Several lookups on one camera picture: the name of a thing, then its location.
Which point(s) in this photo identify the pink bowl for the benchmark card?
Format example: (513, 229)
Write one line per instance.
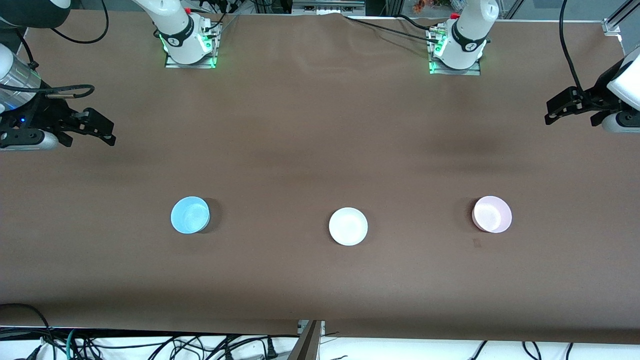
(492, 215)

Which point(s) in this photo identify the black power plug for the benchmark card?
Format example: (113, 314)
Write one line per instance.
(271, 350)

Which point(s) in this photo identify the silver equipment box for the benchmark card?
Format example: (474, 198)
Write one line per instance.
(327, 6)

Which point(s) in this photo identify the blue bowl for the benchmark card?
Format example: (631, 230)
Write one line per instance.
(190, 215)

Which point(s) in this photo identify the brown table cover sheet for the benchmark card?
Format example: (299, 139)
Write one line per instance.
(320, 125)

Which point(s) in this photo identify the orange small object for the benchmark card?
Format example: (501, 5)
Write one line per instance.
(430, 5)

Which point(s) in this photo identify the brown wooden beam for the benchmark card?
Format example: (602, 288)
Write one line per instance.
(307, 345)

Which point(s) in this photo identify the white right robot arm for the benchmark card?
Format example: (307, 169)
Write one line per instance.
(175, 30)

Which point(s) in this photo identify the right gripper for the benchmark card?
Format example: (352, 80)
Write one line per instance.
(36, 115)

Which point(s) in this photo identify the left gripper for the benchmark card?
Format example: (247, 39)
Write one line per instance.
(596, 98)

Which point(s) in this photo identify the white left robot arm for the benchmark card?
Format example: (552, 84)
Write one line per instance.
(470, 30)

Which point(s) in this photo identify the white bowl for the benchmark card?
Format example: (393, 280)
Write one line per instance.
(348, 226)

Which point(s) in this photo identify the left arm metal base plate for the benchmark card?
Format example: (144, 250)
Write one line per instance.
(455, 72)

